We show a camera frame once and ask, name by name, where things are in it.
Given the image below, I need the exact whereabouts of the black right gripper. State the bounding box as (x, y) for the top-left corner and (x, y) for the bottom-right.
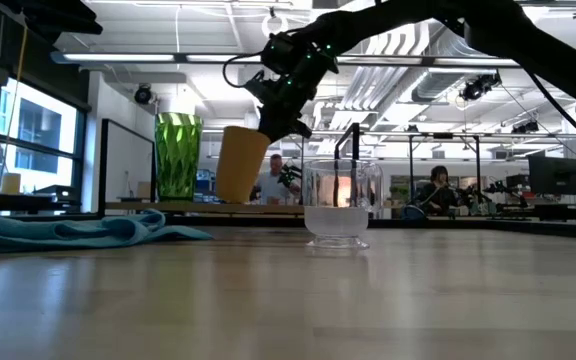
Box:
(257, 69), (322, 144)

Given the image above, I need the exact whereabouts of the orange plastic cup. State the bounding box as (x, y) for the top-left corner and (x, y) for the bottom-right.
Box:
(215, 125), (273, 205)

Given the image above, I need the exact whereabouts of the clear glass mug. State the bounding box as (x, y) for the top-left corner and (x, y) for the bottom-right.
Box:
(301, 158), (384, 250)

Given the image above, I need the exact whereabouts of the green faceted plastic cup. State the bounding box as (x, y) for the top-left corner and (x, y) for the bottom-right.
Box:
(154, 112), (204, 202)

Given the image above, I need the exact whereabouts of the person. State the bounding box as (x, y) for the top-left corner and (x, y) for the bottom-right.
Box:
(253, 153), (303, 205)
(414, 165), (464, 217)

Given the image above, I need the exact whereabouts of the overhead light bar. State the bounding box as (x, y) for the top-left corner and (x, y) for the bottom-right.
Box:
(50, 50), (576, 69)

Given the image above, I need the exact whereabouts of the teal cloth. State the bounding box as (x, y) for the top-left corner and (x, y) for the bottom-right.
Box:
(0, 208), (214, 256)

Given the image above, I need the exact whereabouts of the black computer monitor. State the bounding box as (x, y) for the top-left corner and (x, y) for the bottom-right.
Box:
(527, 155), (576, 197)

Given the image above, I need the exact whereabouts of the yellow cylinder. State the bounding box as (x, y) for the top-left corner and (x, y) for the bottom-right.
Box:
(0, 172), (22, 196)

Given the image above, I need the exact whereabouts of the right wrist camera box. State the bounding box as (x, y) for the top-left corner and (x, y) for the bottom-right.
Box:
(244, 69), (273, 104)

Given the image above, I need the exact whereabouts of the wooden shelf with black frame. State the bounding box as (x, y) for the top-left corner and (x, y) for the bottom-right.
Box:
(97, 118), (360, 236)

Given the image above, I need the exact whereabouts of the white hanging ring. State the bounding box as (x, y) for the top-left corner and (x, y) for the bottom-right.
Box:
(261, 13), (290, 40)

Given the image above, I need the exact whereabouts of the black metal frame stand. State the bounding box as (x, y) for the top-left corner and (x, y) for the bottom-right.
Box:
(406, 132), (483, 207)

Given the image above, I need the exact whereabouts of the black ceiling camera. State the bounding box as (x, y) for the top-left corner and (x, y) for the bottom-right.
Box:
(459, 71), (503, 103)
(133, 83), (154, 106)

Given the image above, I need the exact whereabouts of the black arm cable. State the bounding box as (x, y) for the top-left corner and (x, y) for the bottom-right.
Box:
(525, 69), (576, 154)

